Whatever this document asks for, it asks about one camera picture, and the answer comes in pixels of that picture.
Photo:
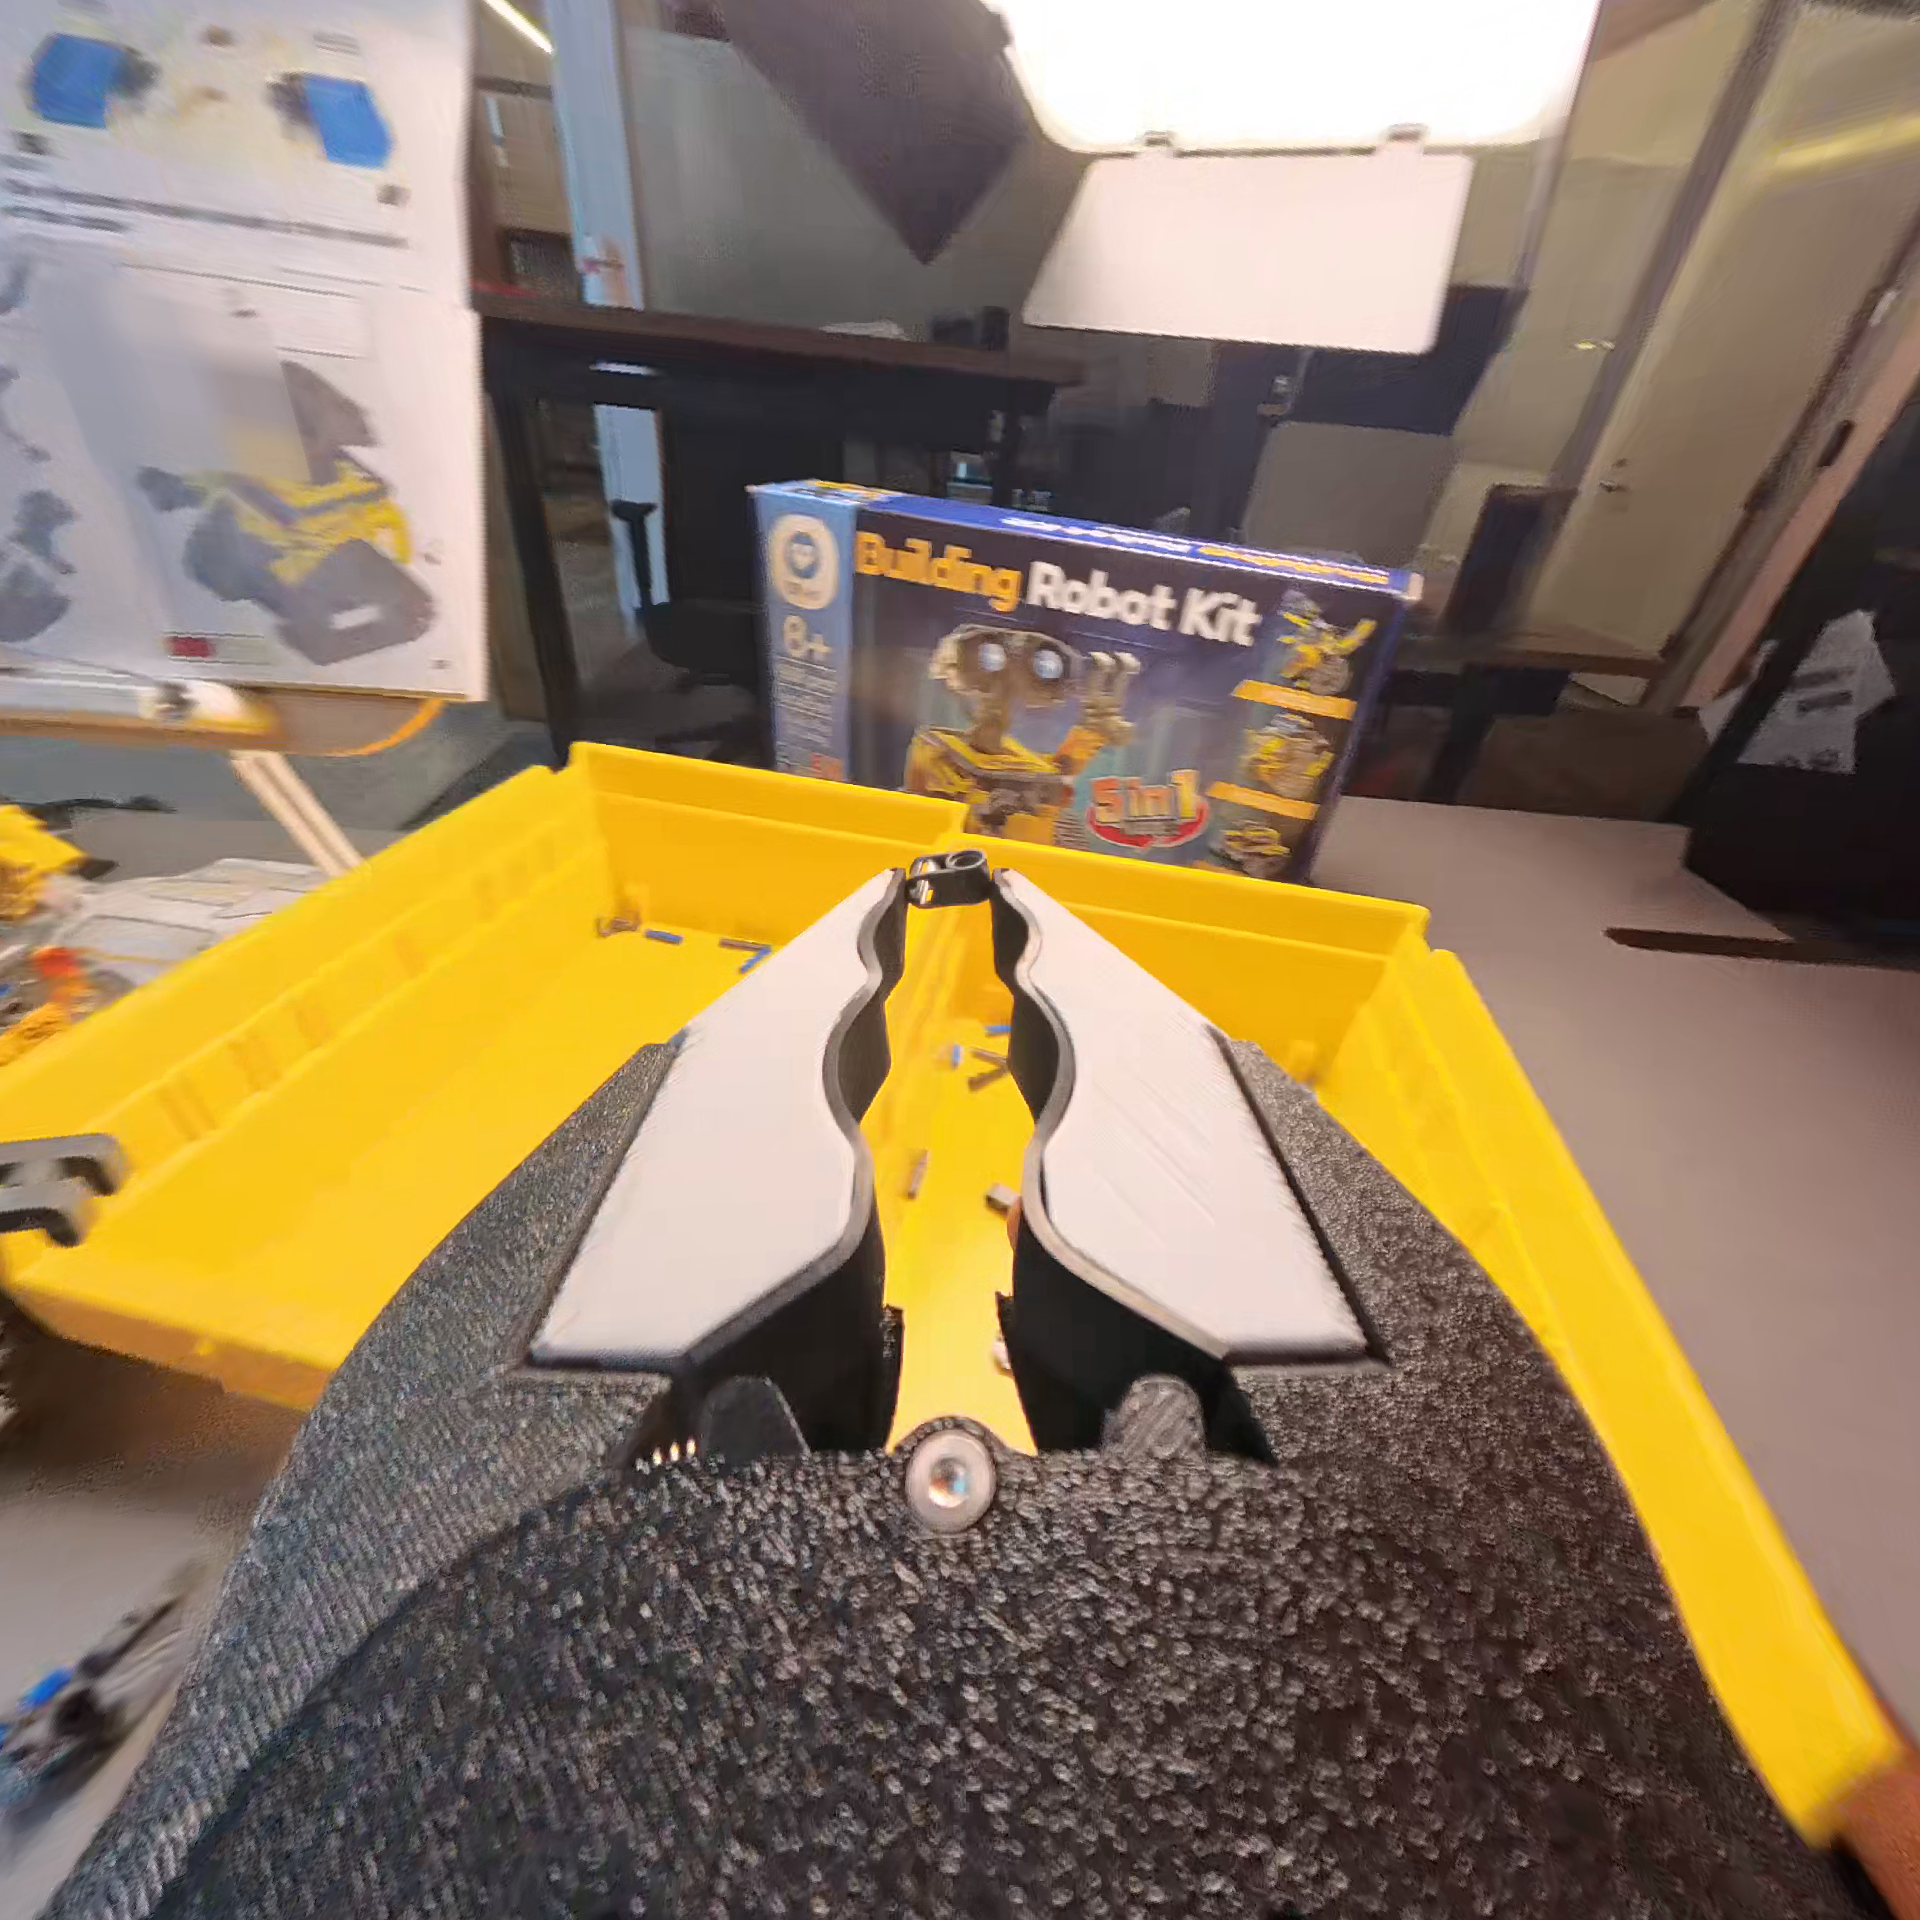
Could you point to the blue toy set box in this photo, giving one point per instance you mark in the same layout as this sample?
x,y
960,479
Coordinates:
x,y
1142,661

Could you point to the grey axle assembly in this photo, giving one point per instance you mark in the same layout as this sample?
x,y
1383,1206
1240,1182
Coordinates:
x,y
92,1697

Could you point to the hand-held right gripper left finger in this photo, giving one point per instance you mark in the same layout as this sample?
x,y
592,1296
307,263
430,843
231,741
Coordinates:
x,y
721,1200

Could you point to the yellow tracked toy robot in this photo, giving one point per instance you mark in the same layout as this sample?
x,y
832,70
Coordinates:
x,y
46,1171

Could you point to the small black connector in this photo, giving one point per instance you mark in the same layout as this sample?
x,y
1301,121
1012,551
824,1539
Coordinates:
x,y
950,880

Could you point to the instruction booklet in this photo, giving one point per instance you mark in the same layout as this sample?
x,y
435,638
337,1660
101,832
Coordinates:
x,y
240,332

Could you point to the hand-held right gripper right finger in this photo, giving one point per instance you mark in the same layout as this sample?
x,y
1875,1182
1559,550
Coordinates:
x,y
1187,1200

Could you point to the softbox light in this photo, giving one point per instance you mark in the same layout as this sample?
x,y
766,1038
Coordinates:
x,y
1292,152

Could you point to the dark wooden table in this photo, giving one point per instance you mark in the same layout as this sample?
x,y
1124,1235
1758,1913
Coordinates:
x,y
781,345

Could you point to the printed paper sheets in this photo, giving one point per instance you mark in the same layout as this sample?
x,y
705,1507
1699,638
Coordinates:
x,y
181,902

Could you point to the black bag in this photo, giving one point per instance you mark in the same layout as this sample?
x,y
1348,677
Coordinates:
x,y
1816,721

